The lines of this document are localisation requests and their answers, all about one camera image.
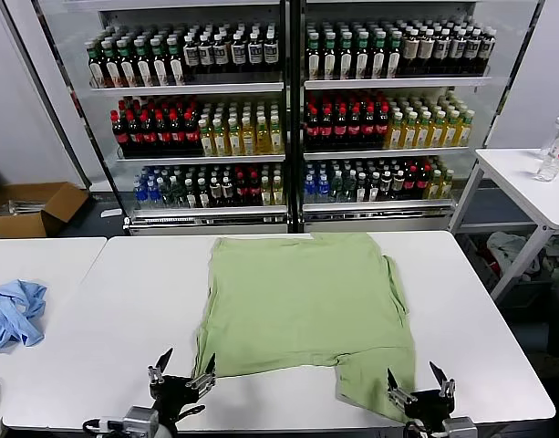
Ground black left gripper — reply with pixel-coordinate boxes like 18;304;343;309
147;348;216;423

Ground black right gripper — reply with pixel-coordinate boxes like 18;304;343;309
387;360;456;428

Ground light green t-shirt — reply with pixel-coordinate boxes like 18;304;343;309
194;231;418;423

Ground white drinks display cabinet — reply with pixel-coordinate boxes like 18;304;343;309
293;0;547;235
35;0;295;236

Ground white cabinet shelf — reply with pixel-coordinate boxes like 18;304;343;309
302;199;456;214
304;145;471;161
130;203;289;219
116;153;287;165
304;75;493;90
89;81;285;96

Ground white grey cloth pile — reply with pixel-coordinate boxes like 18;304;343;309
486;231;547;275

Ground crumpled light blue shirt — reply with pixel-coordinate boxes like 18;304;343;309
0;278;49;352

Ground open brown cardboard box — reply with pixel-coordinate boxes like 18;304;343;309
0;181;89;239

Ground bundle of metal rods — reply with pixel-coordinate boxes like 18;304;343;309
5;199;50;214

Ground yellow juice bottle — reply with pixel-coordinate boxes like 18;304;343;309
457;109;475;148
227;118;243;156
430;110;445;149
241;117;257;156
255;116;271;156
388;112;404;150
402;111;418;150
213;119;229;157
443;110;459;148
200;120;215;157
416;111;431;149
269;116;285;155

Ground red cap cola bottle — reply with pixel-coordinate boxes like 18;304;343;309
111;110;128;157
184;111;201;157
170;110;186;157
318;107;335;151
126;110;142;157
155;110;171;157
333;106;348;151
347;106;363;151
361;105;377;150
305;107;320;151
375;105;391;150
140;110;157;157

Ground white side table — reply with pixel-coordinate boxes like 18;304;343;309
447;146;559;305

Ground small clear plastic bottle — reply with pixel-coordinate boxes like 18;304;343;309
535;150;559;183

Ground green cap dark tea bottle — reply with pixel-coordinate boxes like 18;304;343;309
118;40;136;88
103;41;121;88
166;36;185;86
370;32;388;78
305;34;323;80
150;37;169;87
354;33;371;79
133;38;152;87
322;34;338;80
337;33;355;79
88;44;106;88
387;32;404;78

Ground white cap dark label bottle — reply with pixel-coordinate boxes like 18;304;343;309
198;35;215;70
464;28;482;74
263;31;281;68
433;28;450;74
479;27;497;73
182;36;201;70
449;28;466;74
213;34;231;69
230;33;248;68
247;32;264;68

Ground beige label dark bottle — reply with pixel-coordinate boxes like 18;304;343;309
403;29;420;74
418;29;436;74

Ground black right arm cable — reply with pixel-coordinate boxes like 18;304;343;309
404;419;442;438

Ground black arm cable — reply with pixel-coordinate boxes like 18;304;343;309
404;419;442;438
81;416;125;433

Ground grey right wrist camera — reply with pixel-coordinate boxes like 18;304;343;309
442;415;479;438

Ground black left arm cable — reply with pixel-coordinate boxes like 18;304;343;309
81;416;125;433

